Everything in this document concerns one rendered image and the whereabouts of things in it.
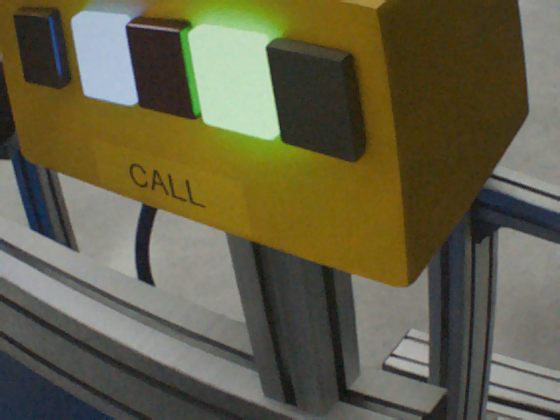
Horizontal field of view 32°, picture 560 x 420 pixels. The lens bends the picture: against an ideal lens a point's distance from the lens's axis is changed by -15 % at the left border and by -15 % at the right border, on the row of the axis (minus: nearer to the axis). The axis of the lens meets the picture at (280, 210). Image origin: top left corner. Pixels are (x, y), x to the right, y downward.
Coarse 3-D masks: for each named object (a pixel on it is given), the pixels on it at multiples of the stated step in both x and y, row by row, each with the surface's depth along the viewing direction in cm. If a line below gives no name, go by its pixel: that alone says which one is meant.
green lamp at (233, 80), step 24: (192, 48) 27; (216, 48) 27; (240, 48) 26; (264, 48) 26; (216, 72) 27; (240, 72) 27; (264, 72) 27; (216, 96) 28; (240, 96) 28; (264, 96) 27; (216, 120) 29; (240, 120) 28; (264, 120) 28
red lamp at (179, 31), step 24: (144, 24) 28; (168, 24) 28; (144, 48) 29; (168, 48) 28; (144, 72) 29; (168, 72) 29; (192, 72) 28; (144, 96) 30; (168, 96) 29; (192, 96) 29
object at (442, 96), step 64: (0, 0) 32; (64, 0) 30; (128, 0) 29; (192, 0) 27; (256, 0) 26; (320, 0) 25; (384, 0) 24; (448, 0) 27; (512, 0) 31; (384, 64) 25; (448, 64) 28; (512, 64) 32; (64, 128) 34; (128, 128) 32; (192, 128) 30; (384, 128) 26; (448, 128) 29; (512, 128) 33; (128, 192) 34; (192, 192) 32; (256, 192) 30; (320, 192) 29; (384, 192) 28; (448, 192) 30; (320, 256) 30; (384, 256) 29
